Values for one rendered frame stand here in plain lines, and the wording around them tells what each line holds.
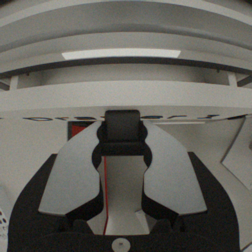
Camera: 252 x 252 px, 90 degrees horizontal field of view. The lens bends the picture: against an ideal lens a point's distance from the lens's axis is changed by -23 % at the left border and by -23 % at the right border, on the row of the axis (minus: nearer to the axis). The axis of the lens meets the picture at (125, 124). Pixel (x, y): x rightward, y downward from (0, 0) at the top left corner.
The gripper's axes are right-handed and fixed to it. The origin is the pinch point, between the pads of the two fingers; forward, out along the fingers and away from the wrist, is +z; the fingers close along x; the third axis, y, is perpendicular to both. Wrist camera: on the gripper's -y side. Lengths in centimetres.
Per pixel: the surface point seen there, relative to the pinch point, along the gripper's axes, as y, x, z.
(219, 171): 77, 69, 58
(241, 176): 80, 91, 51
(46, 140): 10.1, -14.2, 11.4
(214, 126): 50, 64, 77
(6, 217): 21.5, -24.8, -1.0
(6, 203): 20.9, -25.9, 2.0
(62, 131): 8.8, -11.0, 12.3
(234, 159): 68, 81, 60
